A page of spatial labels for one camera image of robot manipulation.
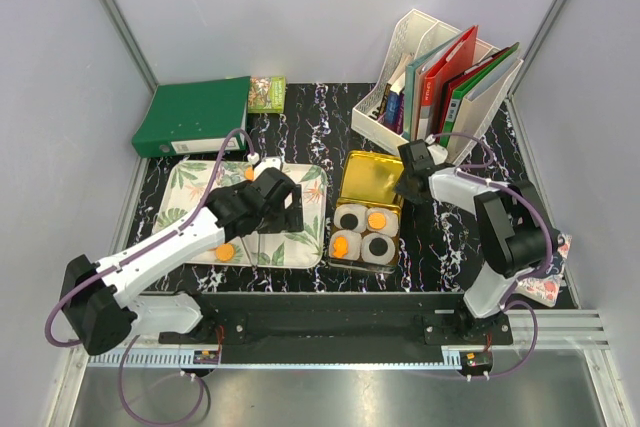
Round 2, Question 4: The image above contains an orange round cookie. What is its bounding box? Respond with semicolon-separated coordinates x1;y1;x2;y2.
214;243;236;262
367;211;387;230
245;167;255;181

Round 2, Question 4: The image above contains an orange fish cookie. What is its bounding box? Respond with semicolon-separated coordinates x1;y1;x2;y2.
332;236;349;258

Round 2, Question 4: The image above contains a black round cookie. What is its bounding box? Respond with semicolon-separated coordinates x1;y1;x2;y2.
369;237;389;257
340;213;359;230

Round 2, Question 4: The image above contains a gold cookie tin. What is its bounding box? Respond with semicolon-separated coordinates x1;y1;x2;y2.
328;151;403;275

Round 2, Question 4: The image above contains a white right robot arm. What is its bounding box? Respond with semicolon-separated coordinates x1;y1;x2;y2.
329;140;559;344

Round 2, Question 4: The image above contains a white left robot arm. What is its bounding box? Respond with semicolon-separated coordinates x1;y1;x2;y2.
59;167;303;355

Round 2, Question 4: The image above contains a blue book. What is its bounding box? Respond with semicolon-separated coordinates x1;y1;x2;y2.
383;91;404;134

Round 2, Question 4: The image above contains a beige folder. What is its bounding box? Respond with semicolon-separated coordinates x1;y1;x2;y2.
453;58;523;138

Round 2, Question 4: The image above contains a floral rectangular tray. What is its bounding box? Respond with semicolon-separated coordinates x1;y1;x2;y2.
152;160;327;269

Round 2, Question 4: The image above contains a green folder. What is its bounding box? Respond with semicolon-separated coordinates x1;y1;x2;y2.
440;42;520;133

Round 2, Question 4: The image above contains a green card box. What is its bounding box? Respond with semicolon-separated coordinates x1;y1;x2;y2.
248;76;287;114

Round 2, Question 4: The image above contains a teal folder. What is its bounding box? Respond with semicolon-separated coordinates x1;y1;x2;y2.
403;34;459;140

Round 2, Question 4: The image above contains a red folder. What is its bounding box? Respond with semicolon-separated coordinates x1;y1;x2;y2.
412;25;479;140

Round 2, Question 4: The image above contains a white file organizer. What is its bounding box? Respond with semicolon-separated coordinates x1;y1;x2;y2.
350;8;525;168

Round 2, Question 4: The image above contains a floral pink pouch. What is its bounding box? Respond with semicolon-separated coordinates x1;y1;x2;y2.
515;233;572;308

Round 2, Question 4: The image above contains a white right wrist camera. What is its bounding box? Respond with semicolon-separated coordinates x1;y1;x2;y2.
427;143;448;165

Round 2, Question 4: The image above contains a green ring binder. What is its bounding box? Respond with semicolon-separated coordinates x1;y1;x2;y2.
131;76;250;158

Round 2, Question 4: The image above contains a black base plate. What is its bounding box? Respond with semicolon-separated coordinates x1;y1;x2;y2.
159;293;513;368

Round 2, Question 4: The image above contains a grey slotted cable duct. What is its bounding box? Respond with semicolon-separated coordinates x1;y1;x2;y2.
89;309;609;371

